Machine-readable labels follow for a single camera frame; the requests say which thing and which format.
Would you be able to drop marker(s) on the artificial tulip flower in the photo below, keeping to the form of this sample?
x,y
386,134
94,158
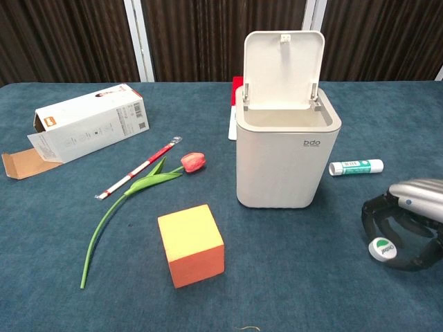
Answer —
x,y
145,193

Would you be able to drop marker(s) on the white plastic bin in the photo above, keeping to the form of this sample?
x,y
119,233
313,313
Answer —
x,y
285,138

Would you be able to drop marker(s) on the red white wrapped straw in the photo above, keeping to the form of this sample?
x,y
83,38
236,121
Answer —
x,y
138,168

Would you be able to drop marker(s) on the white cardboard box open flap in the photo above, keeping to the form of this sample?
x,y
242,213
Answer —
x,y
83,133

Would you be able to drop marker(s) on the small round white cap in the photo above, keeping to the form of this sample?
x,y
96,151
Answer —
x,y
381,248

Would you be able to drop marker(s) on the red spiral notebook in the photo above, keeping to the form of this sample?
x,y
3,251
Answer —
x,y
233,110

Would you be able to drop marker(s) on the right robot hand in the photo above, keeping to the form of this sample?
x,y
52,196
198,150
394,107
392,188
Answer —
x,y
410,221

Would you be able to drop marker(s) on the green white glue stick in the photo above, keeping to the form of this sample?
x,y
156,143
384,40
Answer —
x,y
356,167

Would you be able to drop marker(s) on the blue table mat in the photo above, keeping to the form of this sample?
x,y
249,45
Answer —
x,y
104,276

